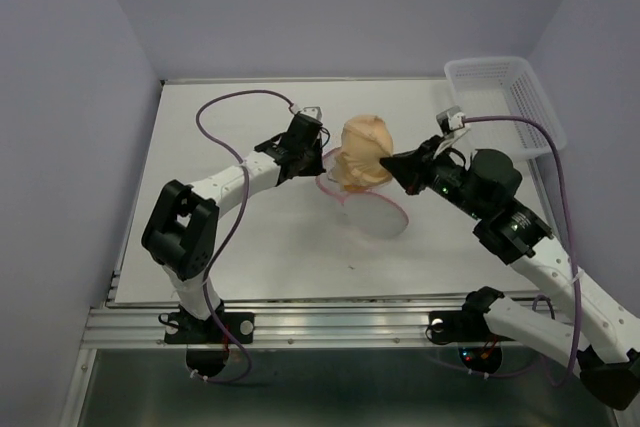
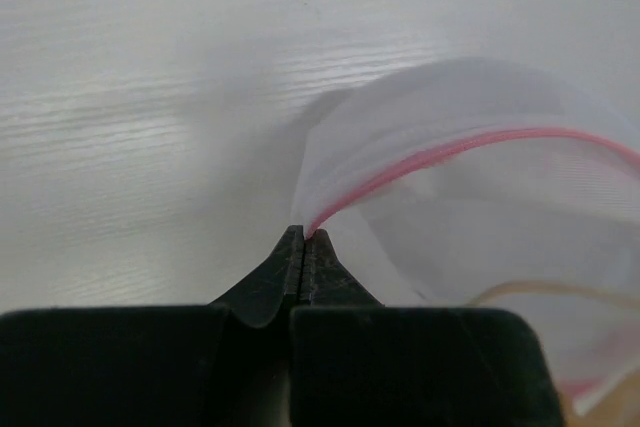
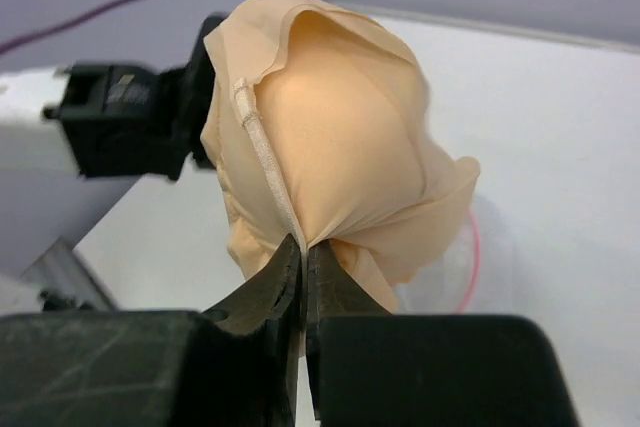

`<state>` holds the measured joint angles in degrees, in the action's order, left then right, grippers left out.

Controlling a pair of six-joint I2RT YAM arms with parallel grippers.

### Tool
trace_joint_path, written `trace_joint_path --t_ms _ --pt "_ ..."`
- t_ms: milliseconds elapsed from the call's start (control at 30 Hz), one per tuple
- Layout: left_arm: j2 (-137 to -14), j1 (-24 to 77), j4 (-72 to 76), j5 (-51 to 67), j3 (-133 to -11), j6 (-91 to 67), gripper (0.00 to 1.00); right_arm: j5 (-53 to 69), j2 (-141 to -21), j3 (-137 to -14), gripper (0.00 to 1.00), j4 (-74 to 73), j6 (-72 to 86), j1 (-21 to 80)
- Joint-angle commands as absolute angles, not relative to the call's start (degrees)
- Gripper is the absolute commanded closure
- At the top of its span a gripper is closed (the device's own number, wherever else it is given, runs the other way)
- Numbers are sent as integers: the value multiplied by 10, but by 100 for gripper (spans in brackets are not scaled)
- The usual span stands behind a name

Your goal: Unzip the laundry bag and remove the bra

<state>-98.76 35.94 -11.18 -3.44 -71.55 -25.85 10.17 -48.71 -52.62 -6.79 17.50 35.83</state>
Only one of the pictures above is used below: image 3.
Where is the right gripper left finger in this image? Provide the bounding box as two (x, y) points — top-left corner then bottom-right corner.
(204, 235), (303, 426)

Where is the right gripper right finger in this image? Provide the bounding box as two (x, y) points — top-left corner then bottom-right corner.
(305, 240), (391, 421)

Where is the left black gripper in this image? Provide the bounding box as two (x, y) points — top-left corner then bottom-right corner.
(42, 14), (225, 181)

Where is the white mesh laundry bag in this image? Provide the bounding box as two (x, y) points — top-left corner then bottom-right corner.
(395, 207), (481, 314)

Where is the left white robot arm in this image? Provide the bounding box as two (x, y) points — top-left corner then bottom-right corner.
(1, 14), (224, 181)

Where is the aluminium mounting rail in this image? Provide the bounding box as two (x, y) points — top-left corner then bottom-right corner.
(19, 239), (119, 312)

